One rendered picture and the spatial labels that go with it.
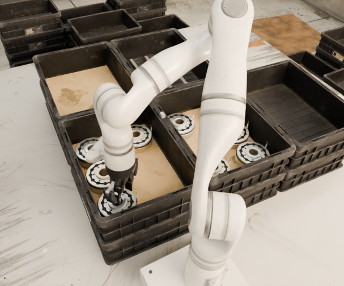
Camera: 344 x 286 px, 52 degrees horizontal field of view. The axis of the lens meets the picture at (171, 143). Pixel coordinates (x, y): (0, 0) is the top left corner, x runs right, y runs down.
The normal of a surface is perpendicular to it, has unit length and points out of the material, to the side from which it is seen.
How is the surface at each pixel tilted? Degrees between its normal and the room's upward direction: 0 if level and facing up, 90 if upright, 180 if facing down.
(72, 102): 0
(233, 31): 39
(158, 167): 0
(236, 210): 21
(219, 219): 44
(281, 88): 0
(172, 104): 90
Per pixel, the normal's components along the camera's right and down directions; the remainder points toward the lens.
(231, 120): 0.29, -0.06
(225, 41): -0.22, -0.12
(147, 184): 0.04, -0.71
